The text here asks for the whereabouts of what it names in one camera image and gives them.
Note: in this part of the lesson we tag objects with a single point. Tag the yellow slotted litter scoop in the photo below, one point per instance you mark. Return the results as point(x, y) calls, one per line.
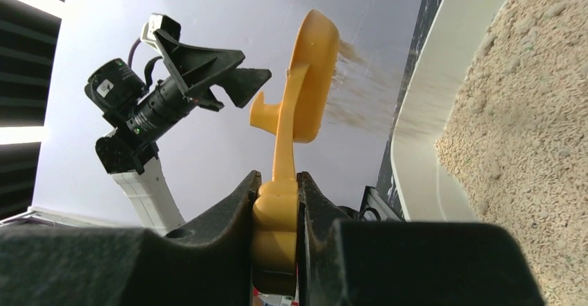
point(297, 118)

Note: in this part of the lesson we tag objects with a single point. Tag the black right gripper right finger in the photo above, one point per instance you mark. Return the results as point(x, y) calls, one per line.
point(343, 261)

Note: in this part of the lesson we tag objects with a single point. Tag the white plastic litter box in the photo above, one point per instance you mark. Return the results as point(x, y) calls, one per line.
point(427, 191)

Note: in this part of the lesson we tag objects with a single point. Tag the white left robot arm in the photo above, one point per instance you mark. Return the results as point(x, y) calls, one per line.
point(138, 171)

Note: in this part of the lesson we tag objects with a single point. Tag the beige cat litter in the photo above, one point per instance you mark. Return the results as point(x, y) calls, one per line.
point(516, 138)

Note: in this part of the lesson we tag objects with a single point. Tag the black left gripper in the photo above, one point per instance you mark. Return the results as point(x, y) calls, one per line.
point(141, 111)

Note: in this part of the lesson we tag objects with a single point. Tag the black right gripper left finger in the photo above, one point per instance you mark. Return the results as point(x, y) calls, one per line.
point(204, 262)

